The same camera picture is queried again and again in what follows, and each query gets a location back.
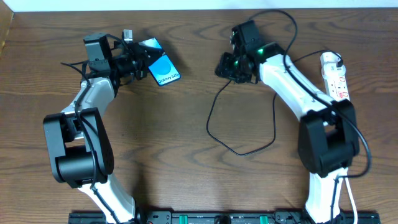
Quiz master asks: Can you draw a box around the brown cardboard panel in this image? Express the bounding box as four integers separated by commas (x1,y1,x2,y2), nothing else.
0,0,14,52

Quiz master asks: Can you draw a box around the white USB charger plug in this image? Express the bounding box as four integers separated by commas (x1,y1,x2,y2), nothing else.
320,51,343,68

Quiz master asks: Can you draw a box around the black USB charging cable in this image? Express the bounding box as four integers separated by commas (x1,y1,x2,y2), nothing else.
206,49,344,157

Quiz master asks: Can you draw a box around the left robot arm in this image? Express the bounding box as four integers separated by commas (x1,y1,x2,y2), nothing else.
43,30,165,223

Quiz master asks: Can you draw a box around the white power strip cord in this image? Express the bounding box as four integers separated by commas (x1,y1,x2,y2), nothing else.
343,177,359,224

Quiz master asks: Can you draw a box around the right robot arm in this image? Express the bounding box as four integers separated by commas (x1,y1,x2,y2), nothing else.
215,20,359,223

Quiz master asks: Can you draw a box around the white power strip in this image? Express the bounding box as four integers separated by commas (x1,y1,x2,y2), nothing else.
322,66,350,101

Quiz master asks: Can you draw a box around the blue Galaxy smartphone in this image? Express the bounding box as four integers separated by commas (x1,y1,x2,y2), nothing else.
139,38,182,86

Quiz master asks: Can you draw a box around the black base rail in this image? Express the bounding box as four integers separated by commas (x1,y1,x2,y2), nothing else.
67,210,381,224

